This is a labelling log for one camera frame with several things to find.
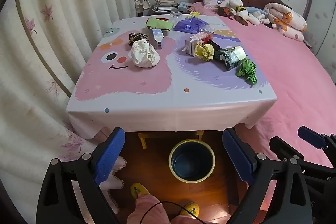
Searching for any yellow striped plush bee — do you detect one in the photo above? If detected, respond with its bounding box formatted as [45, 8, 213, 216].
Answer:
[234, 5, 249, 18]

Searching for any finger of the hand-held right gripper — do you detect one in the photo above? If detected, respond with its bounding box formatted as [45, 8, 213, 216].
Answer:
[269, 136, 336, 180]
[298, 126, 336, 155]

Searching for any dark green carton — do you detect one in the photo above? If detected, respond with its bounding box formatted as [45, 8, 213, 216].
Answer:
[214, 46, 247, 72]

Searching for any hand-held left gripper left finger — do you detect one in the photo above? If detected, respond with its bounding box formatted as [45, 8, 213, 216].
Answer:
[36, 127, 126, 224]

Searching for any stack of books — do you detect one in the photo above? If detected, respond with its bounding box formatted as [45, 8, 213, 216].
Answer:
[151, 0, 177, 13]

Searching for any person's leg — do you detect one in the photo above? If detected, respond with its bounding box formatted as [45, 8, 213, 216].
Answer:
[171, 215, 210, 224]
[127, 193, 174, 224]

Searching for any white patterned door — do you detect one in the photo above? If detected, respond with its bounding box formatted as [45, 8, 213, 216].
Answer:
[304, 0, 336, 56]

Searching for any thin black cable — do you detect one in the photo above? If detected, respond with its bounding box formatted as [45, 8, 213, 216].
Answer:
[139, 202, 208, 224]

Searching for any person's right leg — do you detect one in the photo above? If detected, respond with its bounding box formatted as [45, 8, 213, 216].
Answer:
[171, 215, 210, 224]

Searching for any light blue tissue box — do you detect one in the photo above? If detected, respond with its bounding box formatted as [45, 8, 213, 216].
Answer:
[177, 1, 193, 11]

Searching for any brown plush toy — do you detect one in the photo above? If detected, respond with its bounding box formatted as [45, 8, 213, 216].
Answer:
[218, 5, 250, 26]

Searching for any pink milk carton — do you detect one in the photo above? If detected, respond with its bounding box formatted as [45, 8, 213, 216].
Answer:
[183, 31, 214, 56]

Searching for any table with cartoon tablecloth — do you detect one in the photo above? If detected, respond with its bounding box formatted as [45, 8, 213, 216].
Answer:
[66, 13, 279, 139]

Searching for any purple plastic bag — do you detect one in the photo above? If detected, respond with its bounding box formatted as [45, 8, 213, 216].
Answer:
[174, 17, 210, 34]

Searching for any rolled printed blanket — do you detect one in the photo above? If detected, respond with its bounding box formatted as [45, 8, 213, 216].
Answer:
[263, 2, 307, 42]

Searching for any white crumpled paper ball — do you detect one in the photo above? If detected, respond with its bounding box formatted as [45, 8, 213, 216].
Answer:
[131, 40, 160, 67]

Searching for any black wrapper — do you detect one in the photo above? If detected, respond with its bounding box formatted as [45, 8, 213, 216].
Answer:
[209, 39, 222, 51]

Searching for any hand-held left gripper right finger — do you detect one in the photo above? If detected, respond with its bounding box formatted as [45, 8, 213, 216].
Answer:
[222, 127, 314, 224]

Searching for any cream leaf-print curtain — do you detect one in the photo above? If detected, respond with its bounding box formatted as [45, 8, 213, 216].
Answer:
[0, 0, 137, 214]

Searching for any white and blue plush toy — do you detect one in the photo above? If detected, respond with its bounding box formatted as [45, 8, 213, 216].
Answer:
[245, 7, 272, 26]

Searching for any purple and white carton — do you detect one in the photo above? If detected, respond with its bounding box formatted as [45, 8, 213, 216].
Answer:
[152, 28, 165, 50]

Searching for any blue trash bin yellow rim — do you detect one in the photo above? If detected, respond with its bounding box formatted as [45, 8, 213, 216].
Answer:
[168, 139, 216, 184]

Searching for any green crumpled paper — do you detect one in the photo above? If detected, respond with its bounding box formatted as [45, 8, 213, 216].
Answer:
[236, 58, 258, 86]

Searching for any dark wooden nightstand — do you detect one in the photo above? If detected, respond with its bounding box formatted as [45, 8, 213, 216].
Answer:
[136, 10, 172, 19]

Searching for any dark crumpled wrapper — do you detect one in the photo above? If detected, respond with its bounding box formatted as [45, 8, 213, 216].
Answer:
[128, 32, 150, 45]

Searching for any wooden table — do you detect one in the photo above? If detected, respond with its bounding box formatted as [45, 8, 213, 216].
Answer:
[138, 130, 205, 149]

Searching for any bed with pink sheet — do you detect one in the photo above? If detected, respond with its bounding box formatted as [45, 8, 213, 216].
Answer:
[193, 1, 336, 214]

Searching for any person's left leg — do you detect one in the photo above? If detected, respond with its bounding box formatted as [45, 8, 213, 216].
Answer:
[127, 193, 174, 224]

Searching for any light green packet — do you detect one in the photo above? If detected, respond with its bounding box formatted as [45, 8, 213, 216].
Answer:
[145, 18, 174, 30]

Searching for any clear plastic bottle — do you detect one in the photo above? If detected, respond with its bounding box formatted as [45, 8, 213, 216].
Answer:
[170, 10, 184, 22]

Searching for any yellow slipper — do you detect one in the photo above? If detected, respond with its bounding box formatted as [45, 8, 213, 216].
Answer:
[130, 182, 149, 199]
[180, 202, 201, 219]

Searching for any yellow crumpled paper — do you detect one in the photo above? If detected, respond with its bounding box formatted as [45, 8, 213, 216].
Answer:
[195, 44, 216, 61]

